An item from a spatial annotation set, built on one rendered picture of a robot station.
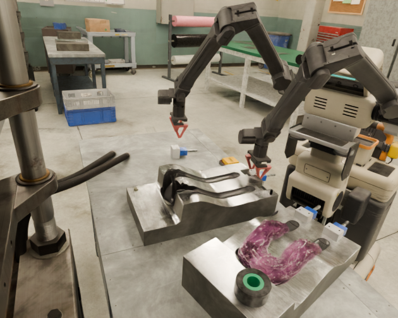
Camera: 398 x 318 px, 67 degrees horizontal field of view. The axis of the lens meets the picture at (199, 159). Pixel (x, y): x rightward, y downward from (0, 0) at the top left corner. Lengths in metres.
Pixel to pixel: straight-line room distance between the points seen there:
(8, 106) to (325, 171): 1.20
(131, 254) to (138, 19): 6.82
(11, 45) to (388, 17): 6.49
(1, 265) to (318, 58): 0.85
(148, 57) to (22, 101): 6.94
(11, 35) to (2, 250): 0.45
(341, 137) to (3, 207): 1.17
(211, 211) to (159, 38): 6.87
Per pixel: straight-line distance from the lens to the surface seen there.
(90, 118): 4.15
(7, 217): 0.80
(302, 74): 0.94
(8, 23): 0.80
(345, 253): 1.04
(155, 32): 7.65
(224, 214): 1.05
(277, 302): 0.76
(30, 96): 0.81
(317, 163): 1.45
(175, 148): 1.47
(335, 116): 1.36
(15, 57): 0.81
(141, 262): 0.95
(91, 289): 1.97
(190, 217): 0.99
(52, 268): 1.01
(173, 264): 0.95
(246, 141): 1.22
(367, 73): 0.99
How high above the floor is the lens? 1.49
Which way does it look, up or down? 27 degrees down
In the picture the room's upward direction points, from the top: 4 degrees clockwise
